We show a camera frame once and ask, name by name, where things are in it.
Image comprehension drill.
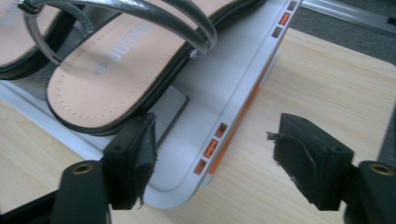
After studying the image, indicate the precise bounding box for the silver-strap sandal with glitter band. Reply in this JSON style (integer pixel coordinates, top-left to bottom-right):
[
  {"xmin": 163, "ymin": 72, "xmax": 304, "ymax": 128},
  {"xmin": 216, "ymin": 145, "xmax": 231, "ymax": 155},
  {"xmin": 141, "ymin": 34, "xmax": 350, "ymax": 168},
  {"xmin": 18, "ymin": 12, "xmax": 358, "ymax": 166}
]
[
  {"xmin": 0, "ymin": 0, "xmax": 96, "ymax": 82},
  {"xmin": 46, "ymin": 0, "xmax": 269, "ymax": 147}
]

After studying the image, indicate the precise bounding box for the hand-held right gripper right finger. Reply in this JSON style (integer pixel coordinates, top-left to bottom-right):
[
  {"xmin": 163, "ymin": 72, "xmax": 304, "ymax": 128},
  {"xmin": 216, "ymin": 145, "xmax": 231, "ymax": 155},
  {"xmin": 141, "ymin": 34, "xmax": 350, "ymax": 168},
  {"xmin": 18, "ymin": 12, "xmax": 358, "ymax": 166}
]
[{"xmin": 265, "ymin": 112, "xmax": 356, "ymax": 213}]

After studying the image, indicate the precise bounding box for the aluminium floor rail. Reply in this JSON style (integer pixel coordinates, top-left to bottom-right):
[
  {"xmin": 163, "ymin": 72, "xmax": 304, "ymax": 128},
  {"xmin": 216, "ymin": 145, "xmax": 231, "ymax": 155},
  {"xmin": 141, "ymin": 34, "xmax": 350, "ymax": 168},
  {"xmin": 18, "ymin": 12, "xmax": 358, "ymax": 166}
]
[{"xmin": 300, "ymin": 0, "xmax": 396, "ymax": 35}]

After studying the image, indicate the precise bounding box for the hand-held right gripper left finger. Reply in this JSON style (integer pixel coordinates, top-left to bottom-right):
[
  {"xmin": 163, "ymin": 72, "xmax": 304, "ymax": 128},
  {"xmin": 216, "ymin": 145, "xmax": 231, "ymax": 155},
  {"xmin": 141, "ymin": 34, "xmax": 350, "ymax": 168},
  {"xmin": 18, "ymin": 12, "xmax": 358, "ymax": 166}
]
[{"xmin": 102, "ymin": 112, "xmax": 159, "ymax": 211}]

